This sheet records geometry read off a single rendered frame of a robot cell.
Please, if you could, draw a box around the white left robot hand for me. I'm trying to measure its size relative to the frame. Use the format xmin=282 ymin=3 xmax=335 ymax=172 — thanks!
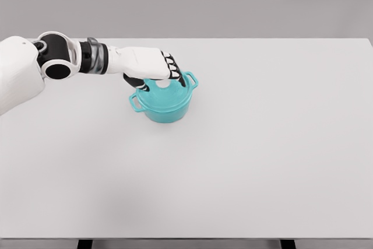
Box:
xmin=122 ymin=47 xmax=187 ymax=92

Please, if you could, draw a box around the teal pot lid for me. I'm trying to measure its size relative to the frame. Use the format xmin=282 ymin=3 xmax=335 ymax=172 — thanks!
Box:
xmin=135 ymin=71 xmax=193 ymax=112

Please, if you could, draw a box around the teal pot with handles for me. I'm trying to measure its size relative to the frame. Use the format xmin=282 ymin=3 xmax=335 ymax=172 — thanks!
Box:
xmin=129 ymin=71 xmax=199 ymax=123

